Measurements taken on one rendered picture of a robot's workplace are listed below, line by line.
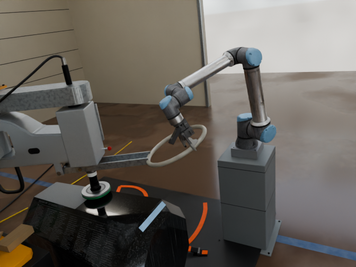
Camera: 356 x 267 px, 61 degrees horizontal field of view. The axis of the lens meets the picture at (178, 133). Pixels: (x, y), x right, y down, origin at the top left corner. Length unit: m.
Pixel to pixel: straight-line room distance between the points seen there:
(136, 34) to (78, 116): 5.59
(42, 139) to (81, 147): 0.27
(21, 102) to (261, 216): 2.03
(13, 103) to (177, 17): 5.15
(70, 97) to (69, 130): 0.23
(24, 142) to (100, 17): 6.11
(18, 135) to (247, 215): 1.90
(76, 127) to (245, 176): 1.36
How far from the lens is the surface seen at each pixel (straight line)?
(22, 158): 2.39
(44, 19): 8.30
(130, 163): 2.19
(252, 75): 2.17
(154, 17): 7.21
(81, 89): 2.06
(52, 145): 2.25
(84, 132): 2.11
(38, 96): 2.15
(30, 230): 2.32
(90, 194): 2.37
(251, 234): 2.88
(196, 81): 2.04
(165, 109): 1.82
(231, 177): 2.59
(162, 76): 7.33
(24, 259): 2.16
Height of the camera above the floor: 2.01
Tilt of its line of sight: 21 degrees down
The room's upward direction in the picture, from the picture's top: 7 degrees counter-clockwise
